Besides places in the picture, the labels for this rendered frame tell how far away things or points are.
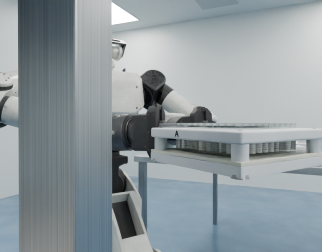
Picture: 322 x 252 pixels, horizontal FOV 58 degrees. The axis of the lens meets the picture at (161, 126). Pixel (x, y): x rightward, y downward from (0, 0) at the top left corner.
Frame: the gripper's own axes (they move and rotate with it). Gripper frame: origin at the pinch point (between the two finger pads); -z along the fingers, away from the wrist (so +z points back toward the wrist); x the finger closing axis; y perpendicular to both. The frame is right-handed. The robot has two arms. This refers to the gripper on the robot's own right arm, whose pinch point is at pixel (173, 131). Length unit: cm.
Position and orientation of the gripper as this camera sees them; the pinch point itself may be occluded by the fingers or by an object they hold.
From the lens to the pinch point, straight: 65.5
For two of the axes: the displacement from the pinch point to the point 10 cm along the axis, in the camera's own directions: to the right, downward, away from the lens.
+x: 0.1, 10.0, -0.1
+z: -9.2, 0.2, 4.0
